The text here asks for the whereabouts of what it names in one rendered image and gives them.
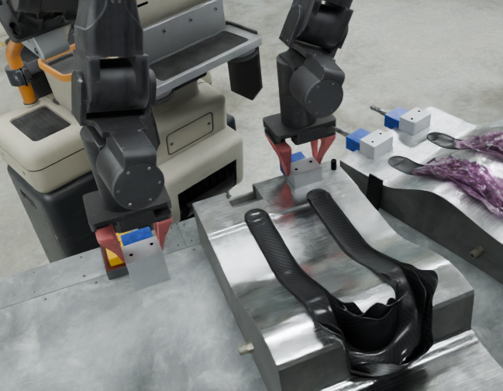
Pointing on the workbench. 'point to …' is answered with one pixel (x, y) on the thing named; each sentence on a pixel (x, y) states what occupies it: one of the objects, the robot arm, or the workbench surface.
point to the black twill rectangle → (374, 190)
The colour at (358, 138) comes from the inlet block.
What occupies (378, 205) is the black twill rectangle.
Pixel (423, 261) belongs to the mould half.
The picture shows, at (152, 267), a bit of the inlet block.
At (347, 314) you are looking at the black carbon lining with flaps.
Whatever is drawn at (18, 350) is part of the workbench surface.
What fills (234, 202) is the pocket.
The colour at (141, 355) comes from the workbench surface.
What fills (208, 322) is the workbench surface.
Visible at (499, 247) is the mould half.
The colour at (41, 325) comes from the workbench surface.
